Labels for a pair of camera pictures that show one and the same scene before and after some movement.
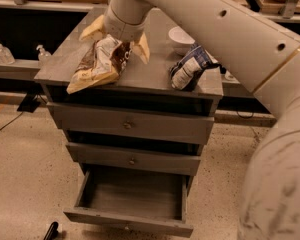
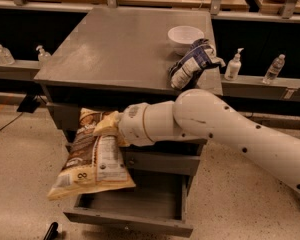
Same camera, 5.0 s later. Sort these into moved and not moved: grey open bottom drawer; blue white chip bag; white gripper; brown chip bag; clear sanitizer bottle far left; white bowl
Moved: brown chip bag; white gripper
Not moved: blue white chip bag; grey open bottom drawer; white bowl; clear sanitizer bottle far left
